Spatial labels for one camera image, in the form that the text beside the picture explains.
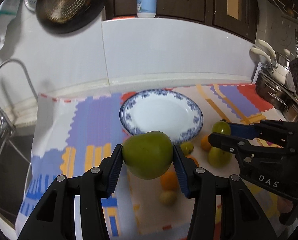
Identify small yellow-green fruit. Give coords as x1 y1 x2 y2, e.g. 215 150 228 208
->
159 190 177 206

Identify large green apple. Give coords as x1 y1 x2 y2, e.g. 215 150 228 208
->
122 131 173 180

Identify stainless steel pots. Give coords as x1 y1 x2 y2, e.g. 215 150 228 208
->
253 62 298 122

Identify green apple with stem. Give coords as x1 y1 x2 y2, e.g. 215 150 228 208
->
208 147 232 168

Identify small orange tangerine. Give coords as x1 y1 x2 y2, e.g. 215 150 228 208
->
201 135 212 152

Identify small green fruit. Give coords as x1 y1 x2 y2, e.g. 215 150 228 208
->
180 141 194 156

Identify colourful patterned table mat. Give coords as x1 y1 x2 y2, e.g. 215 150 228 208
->
16 84 284 239

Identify blue patterned white plate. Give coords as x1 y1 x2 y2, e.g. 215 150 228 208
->
119 89 204 144

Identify black frying pan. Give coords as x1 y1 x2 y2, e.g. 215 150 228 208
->
36 0 107 34

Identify white handled utensils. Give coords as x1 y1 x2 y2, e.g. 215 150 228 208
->
250 39 292 69

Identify dark wooden window frame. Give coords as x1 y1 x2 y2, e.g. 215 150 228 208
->
105 0 259 42

